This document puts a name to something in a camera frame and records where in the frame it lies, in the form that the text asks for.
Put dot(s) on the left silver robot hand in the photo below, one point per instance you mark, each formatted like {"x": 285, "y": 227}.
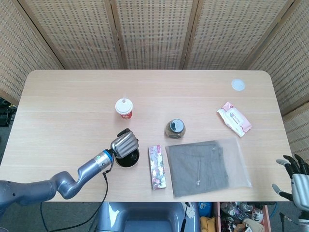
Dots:
{"x": 125, "y": 145}

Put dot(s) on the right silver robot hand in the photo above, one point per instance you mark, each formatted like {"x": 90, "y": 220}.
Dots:
{"x": 300, "y": 186}

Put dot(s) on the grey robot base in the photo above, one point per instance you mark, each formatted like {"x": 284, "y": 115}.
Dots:
{"x": 149, "y": 217}

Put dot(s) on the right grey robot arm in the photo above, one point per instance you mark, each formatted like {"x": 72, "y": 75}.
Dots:
{"x": 304, "y": 218}

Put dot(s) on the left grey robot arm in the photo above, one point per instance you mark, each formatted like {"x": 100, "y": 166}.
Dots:
{"x": 67, "y": 183}

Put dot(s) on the paper cup of black coffee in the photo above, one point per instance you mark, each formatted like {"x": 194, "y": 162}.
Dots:
{"x": 125, "y": 164}

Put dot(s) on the glass jar with lid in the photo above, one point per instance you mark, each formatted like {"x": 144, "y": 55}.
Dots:
{"x": 175, "y": 129}

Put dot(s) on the red cup with white lid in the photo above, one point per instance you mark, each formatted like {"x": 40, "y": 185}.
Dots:
{"x": 124, "y": 107}

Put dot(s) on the floral patterned long box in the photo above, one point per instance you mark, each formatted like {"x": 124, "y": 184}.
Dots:
{"x": 157, "y": 169}

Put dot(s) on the white drinking straw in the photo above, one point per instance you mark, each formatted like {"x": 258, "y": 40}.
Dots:
{"x": 124, "y": 98}

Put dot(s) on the woven folding screen panel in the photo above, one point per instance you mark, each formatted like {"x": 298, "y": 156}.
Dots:
{"x": 77, "y": 31}
{"x": 289, "y": 60}
{"x": 21, "y": 53}
{"x": 229, "y": 31}
{"x": 298, "y": 130}
{"x": 154, "y": 31}

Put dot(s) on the red crate of clutter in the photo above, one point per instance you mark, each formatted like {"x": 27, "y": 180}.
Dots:
{"x": 236, "y": 215}

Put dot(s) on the grey garment in clear bag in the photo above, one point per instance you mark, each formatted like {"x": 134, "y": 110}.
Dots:
{"x": 195, "y": 169}

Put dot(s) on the pink wet wipes pack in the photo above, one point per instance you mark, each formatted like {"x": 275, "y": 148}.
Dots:
{"x": 235, "y": 118}

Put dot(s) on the blue container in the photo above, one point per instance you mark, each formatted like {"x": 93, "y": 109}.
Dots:
{"x": 205, "y": 207}

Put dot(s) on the yellow cloth bag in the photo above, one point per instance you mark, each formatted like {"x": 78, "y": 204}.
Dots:
{"x": 207, "y": 223}

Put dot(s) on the white round table grommet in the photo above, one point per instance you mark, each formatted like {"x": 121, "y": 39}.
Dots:
{"x": 238, "y": 84}

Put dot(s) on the black equipment beside table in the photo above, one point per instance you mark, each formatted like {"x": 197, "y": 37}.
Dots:
{"x": 6, "y": 113}

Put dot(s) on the white perforated bracket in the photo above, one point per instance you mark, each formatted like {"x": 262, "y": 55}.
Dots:
{"x": 190, "y": 211}

